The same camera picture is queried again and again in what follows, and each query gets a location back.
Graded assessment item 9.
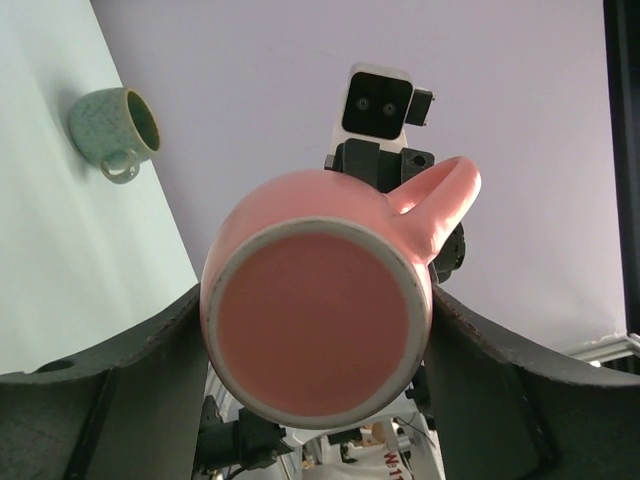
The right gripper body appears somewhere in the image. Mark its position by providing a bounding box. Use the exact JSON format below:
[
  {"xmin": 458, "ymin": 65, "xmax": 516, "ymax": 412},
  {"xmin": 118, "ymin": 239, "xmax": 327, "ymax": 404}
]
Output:
[{"xmin": 323, "ymin": 139, "xmax": 469, "ymax": 286}]

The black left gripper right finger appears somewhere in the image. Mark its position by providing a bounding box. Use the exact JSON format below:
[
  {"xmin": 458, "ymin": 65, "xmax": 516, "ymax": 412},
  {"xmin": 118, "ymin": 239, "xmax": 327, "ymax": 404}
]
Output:
[{"xmin": 424, "ymin": 287, "xmax": 639, "ymax": 479}]

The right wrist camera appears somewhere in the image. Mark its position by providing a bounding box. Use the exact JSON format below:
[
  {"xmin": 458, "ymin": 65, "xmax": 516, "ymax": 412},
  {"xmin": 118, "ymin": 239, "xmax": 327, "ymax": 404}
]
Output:
[{"xmin": 325, "ymin": 62, "xmax": 435, "ymax": 172}]

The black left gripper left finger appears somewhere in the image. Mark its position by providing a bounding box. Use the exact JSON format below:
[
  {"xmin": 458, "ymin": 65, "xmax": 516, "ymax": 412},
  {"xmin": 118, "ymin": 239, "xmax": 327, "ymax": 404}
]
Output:
[{"xmin": 1, "ymin": 288, "xmax": 208, "ymax": 479}]

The pink ceramic mug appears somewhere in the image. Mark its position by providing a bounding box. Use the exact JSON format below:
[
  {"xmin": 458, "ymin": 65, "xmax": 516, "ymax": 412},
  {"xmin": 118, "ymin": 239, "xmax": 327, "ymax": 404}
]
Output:
[{"xmin": 200, "ymin": 157, "xmax": 481, "ymax": 429}]

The aluminium frame rail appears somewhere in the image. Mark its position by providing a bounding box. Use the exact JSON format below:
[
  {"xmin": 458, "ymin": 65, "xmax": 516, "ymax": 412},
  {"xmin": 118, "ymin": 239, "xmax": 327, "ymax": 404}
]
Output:
[{"xmin": 566, "ymin": 333, "xmax": 640, "ymax": 375}]

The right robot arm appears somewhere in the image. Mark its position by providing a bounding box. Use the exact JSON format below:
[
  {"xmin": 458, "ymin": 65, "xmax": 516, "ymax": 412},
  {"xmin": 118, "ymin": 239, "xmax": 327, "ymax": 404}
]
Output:
[{"xmin": 194, "ymin": 139, "xmax": 639, "ymax": 479}]

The green speckled ceramic mug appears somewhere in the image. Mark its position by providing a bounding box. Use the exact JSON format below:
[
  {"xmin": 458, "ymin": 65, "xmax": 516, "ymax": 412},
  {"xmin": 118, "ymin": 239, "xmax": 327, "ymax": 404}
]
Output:
[{"xmin": 68, "ymin": 87, "xmax": 161, "ymax": 184}]

